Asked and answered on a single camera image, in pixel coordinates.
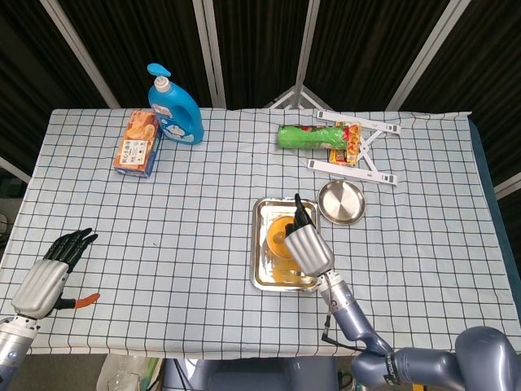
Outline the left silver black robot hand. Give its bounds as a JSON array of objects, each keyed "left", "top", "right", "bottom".
[{"left": 11, "top": 227, "right": 101, "bottom": 319}]

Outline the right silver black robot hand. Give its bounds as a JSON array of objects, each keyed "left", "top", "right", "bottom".
[{"left": 282, "top": 193, "right": 335, "bottom": 278}]

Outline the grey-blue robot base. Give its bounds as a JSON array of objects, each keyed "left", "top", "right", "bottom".
[{"left": 162, "top": 358, "right": 355, "bottom": 391}]

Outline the bowl of orange powder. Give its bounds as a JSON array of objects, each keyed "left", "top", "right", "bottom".
[{"left": 266, "top": 215, "right": 298, "bottom": 260}]

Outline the rectangular steel tray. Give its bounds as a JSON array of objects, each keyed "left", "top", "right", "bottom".
[{"left": 249, "top": 196, "right": 322, "bottom": 293}]

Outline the checkered tablecloth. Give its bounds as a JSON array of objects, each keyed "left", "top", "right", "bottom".
[{"left": 0, "top": 108, "right": 521, "bottom": 362}]

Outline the round steel plate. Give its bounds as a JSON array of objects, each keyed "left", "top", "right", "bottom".
[{"left": 317, "top": 180, "right": 366, "bottom": 226}]

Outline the white folding laptop stand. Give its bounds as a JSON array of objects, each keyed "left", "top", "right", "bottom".
[{"left": 307, "top": 109, "right": 403, "bottom": 187}]

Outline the yellow snack packet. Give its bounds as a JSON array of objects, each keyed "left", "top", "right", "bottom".
[{"left": 327, "top": 121, "right": 362, "bottom": 167}]

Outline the green chips can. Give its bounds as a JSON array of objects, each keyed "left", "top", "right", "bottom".
[{"left": 278, "top": 124, "right": 352, "bottom": 151}]

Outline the clear plastic bag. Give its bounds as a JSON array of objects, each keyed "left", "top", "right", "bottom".
[{"left": 96, "top": 354, "right": 164, "bottom": 391}]

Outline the orange and blue snack box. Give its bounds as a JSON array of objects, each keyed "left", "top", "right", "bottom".
[{"left": 112, "top": 108, "right": 163, "bottom": 179}]

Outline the blue detergent pump bottle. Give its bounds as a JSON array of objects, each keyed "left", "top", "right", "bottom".
[{"left": 146, "top": 63, "right": 205, "bottom": 146}]

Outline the black arm cable connector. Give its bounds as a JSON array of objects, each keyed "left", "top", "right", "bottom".
[{"left": 321, "top": 313, "right": 370, "bottom": 352}]

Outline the white metal stand frame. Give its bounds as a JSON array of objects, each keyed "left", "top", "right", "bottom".
[{"left": 263, "top": 84, "right": 325, "bottom": 110}]

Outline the dark folding screen white frame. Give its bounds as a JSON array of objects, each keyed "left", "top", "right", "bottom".
[{"left": 0, "top": 0, "right": 521, "bottom": 204}]

